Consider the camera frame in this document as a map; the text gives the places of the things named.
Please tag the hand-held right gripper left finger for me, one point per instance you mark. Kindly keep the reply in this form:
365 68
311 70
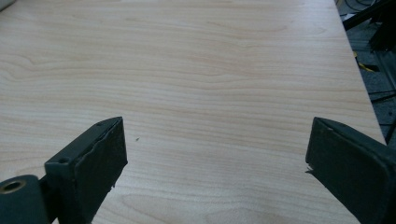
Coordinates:
93 161

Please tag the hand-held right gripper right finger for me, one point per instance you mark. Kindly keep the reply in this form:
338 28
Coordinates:
348 161

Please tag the yellow tape strip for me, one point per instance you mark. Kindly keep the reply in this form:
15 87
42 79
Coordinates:
364 66

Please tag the black metal stand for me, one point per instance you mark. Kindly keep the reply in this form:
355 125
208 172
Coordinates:
378 18

